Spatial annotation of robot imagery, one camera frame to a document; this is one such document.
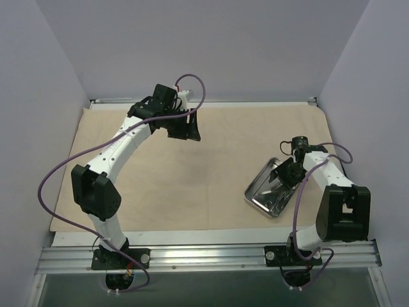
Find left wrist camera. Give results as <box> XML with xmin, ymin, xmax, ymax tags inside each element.
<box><xmin>178</xmin><ymin>90</ymin><xmax>194</xmax><ymax>104</ymax></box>

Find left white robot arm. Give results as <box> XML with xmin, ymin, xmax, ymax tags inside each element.
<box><xmin>71</xmin><ymin>84</ymin><xmax>201</xmax><ymax>268</ymax></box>

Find steel surgical forceps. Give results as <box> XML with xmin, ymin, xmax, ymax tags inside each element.
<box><xmin>260</xmin><ymin>189</ymin><xmax>294</xmax><ymax>211</ymax></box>

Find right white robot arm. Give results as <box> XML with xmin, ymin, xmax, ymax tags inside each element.
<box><xmin>268</xmin><ymin>136</ymin><xmax>371</xmax><ymax>264</ymax></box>

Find back aluminium rail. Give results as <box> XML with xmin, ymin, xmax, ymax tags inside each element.
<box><xmin>90</xmin><ymin>97</ymin><xmax>132</xmax><ymax>104</ymax></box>

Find metal instrument tray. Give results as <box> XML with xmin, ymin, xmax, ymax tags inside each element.
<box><xmin>244</xmin><ymin>157</ymin><xmax>298</xmax><ymax>219</ymax></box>

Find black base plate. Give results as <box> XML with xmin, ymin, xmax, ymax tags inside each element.
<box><xmin>264</xmin><ymin>245</ymin><xmax>323</xmax><ymax>267</ymax></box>
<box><xmin>91</xmin><ymin>246</ymin><xmax>151</xmax><ymax>271</ymax></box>

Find beige cloth wrap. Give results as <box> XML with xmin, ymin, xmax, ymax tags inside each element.
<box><xmin>49</xmin><ymin>104</ymin><xmax>352</xmax><ymax>233</ymax></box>

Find steel surgical scissors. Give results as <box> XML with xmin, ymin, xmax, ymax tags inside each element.
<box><xmin>266</xmin><ymin>190</ymin><xmax>295</xmax><ymax>217</ymax></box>

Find front aluminium rail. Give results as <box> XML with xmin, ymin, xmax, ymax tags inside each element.
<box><xmin>36</xmin><ymin>241</ymin><xmax>381</xmax><ymax>274</ymax></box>

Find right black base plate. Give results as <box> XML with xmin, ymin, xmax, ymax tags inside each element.
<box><xmin>264</xmin><ymin>245</ymin><xmax>323</xmax><ymax>267</ymax></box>

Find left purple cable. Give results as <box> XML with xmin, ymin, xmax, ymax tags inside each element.
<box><xmin>37</xmin><ymin>74</ymin><xmax>205</xmax><ymax>292</ymax></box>

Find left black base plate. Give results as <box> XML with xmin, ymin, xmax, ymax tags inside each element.
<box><xmin>91</xmin><ymin>246</ymin><xmax>151</xmax><ymax>271</ymax></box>

